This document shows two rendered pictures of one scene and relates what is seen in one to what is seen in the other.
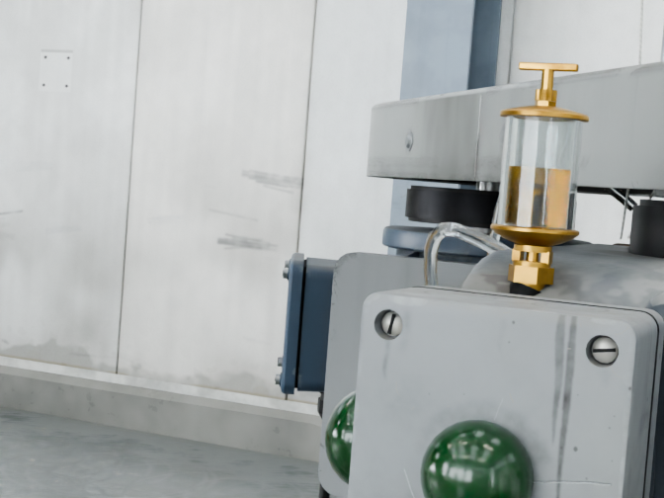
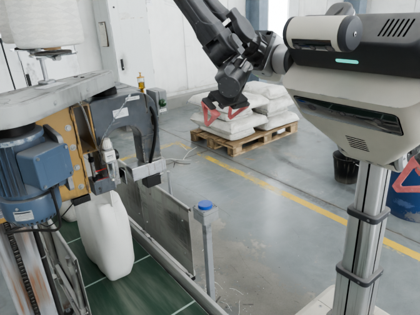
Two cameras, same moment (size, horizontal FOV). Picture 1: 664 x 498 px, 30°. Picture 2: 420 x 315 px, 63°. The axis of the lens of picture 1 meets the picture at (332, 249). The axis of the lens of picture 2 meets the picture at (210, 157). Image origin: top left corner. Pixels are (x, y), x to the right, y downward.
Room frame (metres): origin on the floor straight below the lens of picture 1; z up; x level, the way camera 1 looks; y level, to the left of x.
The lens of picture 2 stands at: (1.36, 0.74, 1.60)
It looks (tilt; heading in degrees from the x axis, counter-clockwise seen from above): 24 degrees down; 210
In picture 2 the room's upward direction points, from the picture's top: 3 degrees counter-clockwise
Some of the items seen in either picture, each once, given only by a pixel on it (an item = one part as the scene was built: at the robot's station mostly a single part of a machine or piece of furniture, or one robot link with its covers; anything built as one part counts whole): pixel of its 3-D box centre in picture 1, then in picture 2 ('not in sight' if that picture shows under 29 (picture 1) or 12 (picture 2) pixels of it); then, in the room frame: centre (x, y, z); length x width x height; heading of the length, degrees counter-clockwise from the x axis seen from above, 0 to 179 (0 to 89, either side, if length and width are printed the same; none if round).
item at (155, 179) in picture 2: not in sight; (154, 177); (0.40, -0.07, 0.98); 0.09 x 0.05 x 0.05; 156
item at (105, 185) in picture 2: not in sight; (102, 182); (0.59, -0.15, 1.04); 0.08 x 0.06 x 0.05; 156
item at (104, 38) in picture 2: not in sight; (102, 34); (-2.27, -2.89, 1.34); 0.24 x 0.04 x 0.32; 66
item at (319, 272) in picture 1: (333, 340); (47, 168); (0.88, -0.01, 1.25); 0.10 x 0.08 x 0.12; 1
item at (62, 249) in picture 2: not in sight; (50, 239); (0.49, -0.73, 0.53); 1.05 x 0.02 x 0.41; 66
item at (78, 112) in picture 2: not in sight; (74, 122); (0.59, -0.23, 1.26); 0.22 x 0.05 x 0.16; 66
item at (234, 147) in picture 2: not in sight; (244, 130); (-2.63, -0.98, 0.07); 1.20 x 0.82 x 0.14; 158
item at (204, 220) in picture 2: not in sight; (205, 212); (0.31, 0.11, 0.81); 0.08 x 0.08 x 0.06; 66
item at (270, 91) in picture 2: not in sight; (260, 89); (-2.94, -0.86, 0.56); 0.67 x 0.43 x 0.15; 66
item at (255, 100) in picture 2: not in sight; (239, 102); (-2.28, -0.89, 0.56); 0.66 x 0.42 x 0.15; 156
